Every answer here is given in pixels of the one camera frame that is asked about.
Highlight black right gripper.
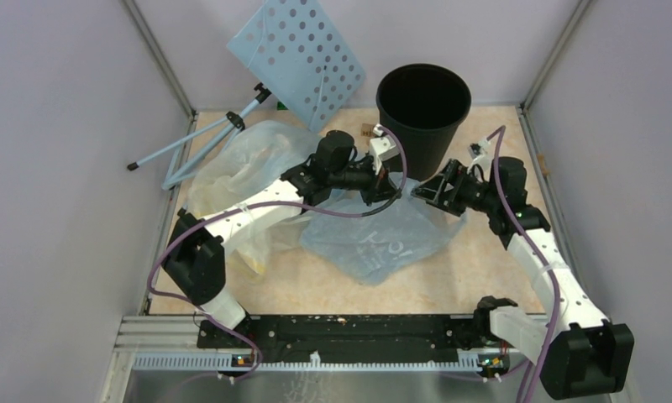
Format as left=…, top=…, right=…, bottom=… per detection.
left=410, top=159, right=499, bottom=217

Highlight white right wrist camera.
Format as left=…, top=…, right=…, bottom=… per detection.
left=467, top=139, right=492, bottom=171

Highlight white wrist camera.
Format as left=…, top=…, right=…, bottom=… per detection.
left=467, top=139, right=492, bottom=171
left=369, top=124, right=400, bottom=174

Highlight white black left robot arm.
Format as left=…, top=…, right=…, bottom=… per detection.
left=157, top=125, right=407, bottom=347

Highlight translucent yellowish trash bag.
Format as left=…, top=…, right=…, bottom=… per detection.
left=186, top=120, right=321, bottom=279

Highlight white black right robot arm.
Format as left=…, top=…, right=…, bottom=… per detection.
left=412, top=157, right=634, bottom=400

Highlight small wooden blocks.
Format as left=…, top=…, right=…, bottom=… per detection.
left=360, top=123, right=375, bottom=138

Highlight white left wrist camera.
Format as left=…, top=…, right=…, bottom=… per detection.
left=369, top=124, right=400, bottom=174

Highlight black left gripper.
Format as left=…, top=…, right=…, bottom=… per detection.
left=329, top=154, right=401, bottom=207

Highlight light blue trash bag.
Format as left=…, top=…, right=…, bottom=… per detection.
left=300, top=179, right=467, bottom=285

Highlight black plastic trash bin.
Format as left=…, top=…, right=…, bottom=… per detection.
left=375, top=63, right=472, bottom=181

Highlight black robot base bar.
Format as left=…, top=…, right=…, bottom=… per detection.
left=197, top=314, right=513, bottom=364

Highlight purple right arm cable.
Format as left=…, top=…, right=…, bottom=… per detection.
left=479, top=125, right=563, bottom=403

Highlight white slotted cable duct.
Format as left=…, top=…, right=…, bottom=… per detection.
left=132, top=352, right=481, bottom=373

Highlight light blue tripod legs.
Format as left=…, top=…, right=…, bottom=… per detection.
left=126, top=83, right=272, bottom=190

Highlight light blue perforated stand plate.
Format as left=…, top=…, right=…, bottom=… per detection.
left=227, top=0, right=365, bottom=132

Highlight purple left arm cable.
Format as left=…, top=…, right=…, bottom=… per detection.
left=147, top=124, right=409, bottom=379

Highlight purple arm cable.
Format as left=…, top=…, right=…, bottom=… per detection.
left=479, top=125, right=563, bottom=403
left=147, top=124, right=409, bottom=379

